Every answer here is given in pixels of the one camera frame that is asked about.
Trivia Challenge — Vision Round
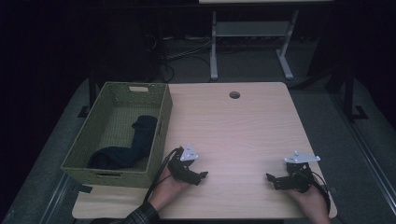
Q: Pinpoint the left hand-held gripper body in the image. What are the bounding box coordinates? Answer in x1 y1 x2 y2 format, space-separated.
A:
167 143 202 185

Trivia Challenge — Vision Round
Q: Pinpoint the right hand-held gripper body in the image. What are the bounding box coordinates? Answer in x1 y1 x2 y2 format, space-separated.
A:
281 150 321 193

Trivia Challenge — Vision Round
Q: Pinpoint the dark blue sock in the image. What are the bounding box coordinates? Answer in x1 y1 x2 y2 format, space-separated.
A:
88 115 159 171

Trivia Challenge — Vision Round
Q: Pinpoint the green woven basket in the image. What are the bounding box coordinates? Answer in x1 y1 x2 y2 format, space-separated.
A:
60 81 174 189

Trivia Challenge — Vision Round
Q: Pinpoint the person's left hand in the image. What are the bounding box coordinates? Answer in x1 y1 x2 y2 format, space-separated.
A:
148 169 191 213

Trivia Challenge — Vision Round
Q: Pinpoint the person's right hand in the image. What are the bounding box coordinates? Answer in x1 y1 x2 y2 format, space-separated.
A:
288 186 332 224

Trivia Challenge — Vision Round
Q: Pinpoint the black metal stand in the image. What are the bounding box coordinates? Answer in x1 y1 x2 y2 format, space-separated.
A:
340 66 370 121

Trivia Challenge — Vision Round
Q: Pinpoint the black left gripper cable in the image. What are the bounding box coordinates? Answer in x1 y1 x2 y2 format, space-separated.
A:
143 147 185 203

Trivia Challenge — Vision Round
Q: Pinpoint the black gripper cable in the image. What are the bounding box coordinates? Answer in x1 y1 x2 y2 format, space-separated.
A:
310 170 332 216
143 147 185 203

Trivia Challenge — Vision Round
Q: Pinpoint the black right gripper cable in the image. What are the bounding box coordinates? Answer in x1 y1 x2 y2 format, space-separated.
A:
310 170 332 216

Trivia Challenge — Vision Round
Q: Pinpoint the bundle of floor cables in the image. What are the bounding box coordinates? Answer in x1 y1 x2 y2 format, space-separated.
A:
146 34 213 82

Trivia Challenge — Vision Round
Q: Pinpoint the white metal desk frame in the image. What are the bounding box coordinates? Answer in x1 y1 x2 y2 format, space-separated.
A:
199 0 334 81

